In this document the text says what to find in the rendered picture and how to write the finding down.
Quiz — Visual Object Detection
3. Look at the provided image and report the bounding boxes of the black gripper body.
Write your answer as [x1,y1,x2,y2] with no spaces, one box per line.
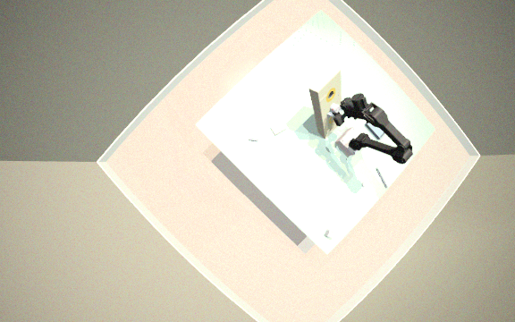
[333,107,357,127]

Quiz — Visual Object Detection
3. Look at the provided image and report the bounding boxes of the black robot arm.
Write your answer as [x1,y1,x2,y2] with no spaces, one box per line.
[340,93,413,165]

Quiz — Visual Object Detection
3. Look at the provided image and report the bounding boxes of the white cylinder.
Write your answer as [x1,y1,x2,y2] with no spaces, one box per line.
[330,103,341,113]

